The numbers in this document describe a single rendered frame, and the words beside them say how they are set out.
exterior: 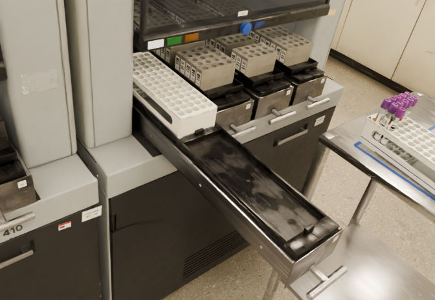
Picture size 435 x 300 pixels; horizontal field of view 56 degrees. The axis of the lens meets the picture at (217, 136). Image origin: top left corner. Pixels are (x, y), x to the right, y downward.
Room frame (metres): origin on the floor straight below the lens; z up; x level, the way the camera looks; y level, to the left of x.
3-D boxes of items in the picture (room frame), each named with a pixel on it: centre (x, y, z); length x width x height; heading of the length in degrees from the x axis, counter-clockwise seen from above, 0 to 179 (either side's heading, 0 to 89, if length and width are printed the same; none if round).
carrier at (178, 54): (0.98, 0.09, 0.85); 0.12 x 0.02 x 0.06; 136
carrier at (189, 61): (0.95, 0.06, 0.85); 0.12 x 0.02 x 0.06; 135
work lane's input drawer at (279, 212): (0.69, 0.02, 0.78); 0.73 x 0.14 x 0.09; 45
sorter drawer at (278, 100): (1.19, 0.09, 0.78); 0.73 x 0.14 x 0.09; 45
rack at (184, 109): (0.82, 0.15, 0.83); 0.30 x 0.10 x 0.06; 45
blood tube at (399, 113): (0.75, -0.37, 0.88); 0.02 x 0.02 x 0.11
